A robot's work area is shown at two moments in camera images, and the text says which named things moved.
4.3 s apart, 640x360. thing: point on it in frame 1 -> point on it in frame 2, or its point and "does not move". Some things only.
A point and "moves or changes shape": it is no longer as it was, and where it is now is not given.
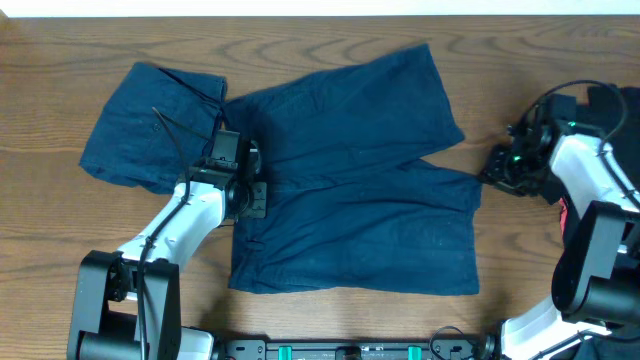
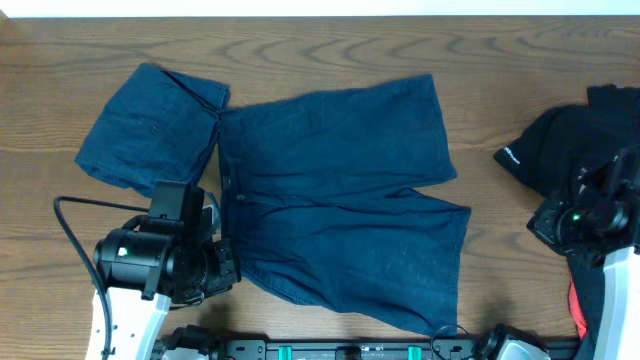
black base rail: (348, 349) does not move
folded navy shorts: (130, 144) does not move
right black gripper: (496, 172) -> (544, 223)
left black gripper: (260, 208) -> (230, 272)
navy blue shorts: (354, 205) moves or changes shape
